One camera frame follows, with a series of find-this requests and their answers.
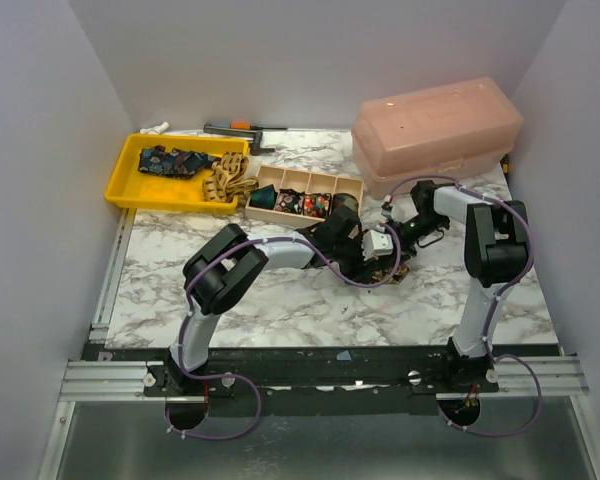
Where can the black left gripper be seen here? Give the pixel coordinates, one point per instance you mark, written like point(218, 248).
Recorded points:
point(354, 273)

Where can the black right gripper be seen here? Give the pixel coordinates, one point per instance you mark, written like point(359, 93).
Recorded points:
point(410, 240)

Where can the paisley flamingo patterned tie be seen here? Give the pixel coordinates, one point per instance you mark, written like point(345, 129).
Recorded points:
point(388, 275)

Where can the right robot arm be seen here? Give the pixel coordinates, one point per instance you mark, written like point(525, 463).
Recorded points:
point(497, 255)

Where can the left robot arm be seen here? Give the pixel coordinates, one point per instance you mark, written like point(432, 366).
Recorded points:
point(219, 275)

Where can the green feather rolled tie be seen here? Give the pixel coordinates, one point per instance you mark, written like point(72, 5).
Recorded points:
point(343, 199)

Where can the red floral rolled tie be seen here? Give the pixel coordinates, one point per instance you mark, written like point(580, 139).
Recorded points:
point(317, 205)

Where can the black floral rolled tie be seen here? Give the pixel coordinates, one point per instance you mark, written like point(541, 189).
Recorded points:
point(290, 201)

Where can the wooden compartment organizer box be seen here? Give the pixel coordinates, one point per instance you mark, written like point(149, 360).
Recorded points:
point(302, 181)

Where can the dark green rolled tie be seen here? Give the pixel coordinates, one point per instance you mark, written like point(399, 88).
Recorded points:
point(264, 197)

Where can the pink translucent plastic box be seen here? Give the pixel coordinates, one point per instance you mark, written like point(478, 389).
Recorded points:
point(460, 130)

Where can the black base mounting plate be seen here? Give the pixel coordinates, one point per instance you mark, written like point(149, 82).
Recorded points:
point(325, 381)

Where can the beige beetle patterned tie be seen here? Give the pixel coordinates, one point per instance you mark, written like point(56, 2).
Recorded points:
point(229, 179)

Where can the navy floral patterned tie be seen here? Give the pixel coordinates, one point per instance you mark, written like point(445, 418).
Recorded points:
point(174, 163)

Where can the white plastic piece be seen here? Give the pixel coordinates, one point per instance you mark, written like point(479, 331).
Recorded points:
point(156, 130)

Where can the yellow plastic tray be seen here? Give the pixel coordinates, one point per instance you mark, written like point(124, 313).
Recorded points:
point(129, 188)

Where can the orange handled tool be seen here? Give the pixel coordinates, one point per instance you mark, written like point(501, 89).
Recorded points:
point(238, 128)

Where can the aluminium rail frame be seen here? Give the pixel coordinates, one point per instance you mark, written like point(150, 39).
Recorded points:
point(512, 437)

